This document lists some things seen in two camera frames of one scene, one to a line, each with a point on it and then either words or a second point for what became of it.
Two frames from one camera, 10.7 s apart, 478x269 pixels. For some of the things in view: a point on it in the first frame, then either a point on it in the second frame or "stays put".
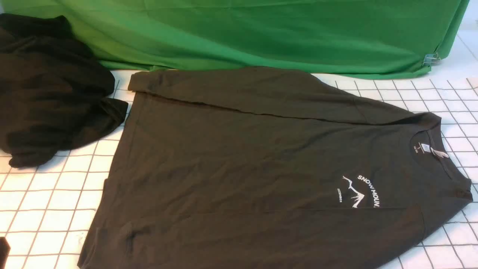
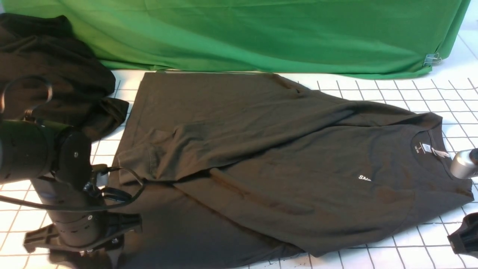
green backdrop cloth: (386, 38) stays put
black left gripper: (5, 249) to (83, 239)
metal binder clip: (431, 59) stays put
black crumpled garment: (54, 90) stays put
